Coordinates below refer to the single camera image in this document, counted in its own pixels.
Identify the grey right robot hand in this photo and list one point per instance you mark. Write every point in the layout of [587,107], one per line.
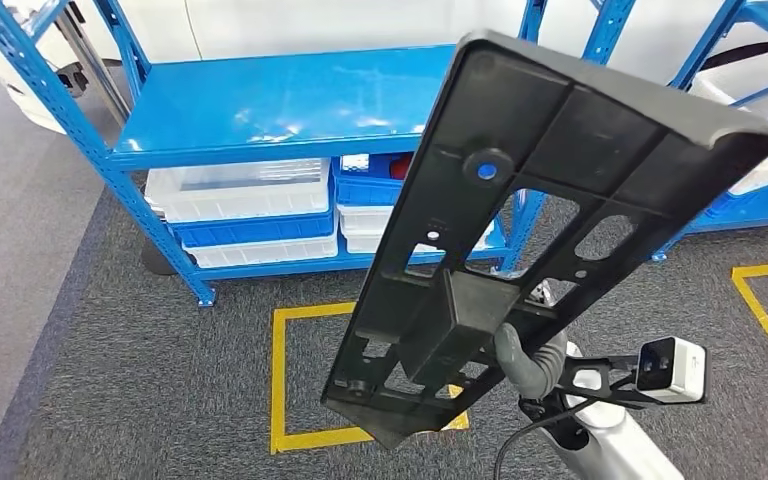
[516,364]

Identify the black plastic licence plate frame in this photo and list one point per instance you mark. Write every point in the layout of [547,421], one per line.
[556,119]

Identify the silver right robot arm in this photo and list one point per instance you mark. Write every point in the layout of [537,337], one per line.
[616,450]

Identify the red part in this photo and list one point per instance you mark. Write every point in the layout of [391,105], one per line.
[400,167]

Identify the blue metal shelf rack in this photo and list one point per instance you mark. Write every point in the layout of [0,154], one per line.
[258,99]

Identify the small blue plastic bin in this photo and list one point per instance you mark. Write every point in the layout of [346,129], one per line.
[364,189]

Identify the deep blue plastic bin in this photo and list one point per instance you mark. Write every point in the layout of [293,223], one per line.
[755,208]

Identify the white car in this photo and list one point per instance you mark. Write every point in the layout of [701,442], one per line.
[291,26]

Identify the grey metal stand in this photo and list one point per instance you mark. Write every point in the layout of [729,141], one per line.
[96,66]

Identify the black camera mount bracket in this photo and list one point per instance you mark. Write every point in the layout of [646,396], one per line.
[612,395]

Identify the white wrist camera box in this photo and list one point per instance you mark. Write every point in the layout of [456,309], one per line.
[679,374]

